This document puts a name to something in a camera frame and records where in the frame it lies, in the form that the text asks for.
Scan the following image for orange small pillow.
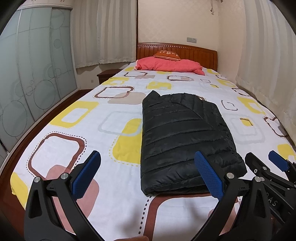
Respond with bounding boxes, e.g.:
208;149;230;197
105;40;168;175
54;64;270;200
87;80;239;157
154;50;181;61

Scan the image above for wooden nightstand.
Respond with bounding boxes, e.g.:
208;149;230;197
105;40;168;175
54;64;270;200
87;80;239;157
97;69;121;84

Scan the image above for black puffer jacket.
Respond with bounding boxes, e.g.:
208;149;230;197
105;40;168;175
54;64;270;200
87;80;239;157
140;91;247;195

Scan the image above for person's hand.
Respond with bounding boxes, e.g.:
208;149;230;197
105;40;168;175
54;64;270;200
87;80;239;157
115;236;149;241

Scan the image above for frosted glass wardrobe doors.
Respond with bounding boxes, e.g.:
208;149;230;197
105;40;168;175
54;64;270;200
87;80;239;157
0;7;77;151

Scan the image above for patterned white bed sheet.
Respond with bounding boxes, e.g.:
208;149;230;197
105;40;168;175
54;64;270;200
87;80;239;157
10;63;295;240

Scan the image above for pink folded quilt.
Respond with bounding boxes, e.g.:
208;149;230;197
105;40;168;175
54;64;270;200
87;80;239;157
134;57;205;76

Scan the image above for wall switch panel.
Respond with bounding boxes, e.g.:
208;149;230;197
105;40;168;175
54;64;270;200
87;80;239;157
186;37;197;44

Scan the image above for wooden headboard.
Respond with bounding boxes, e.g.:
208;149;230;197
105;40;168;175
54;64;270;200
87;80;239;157
137;43;218;71

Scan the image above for cream side curtain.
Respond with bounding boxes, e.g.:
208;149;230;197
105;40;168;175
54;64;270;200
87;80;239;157
236;1;295;141

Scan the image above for cream window curtain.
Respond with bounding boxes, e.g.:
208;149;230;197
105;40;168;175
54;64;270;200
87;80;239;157
71;0;137;68

